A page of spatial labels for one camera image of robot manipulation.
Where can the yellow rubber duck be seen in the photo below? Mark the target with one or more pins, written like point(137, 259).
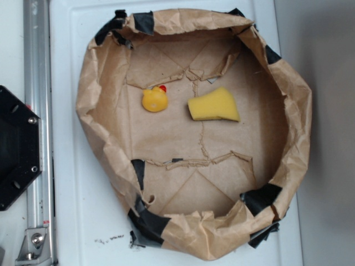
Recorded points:
point(155, 99)

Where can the metal corner bracket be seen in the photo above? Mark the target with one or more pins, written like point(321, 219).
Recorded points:
point(35, 248)

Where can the brown paper bag tray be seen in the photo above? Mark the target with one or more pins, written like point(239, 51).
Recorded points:
point(199, 187)

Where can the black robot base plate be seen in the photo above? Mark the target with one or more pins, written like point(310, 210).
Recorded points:
point(20, 148)

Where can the yellow sponge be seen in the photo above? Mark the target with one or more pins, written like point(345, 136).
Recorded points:
point(219, 104)

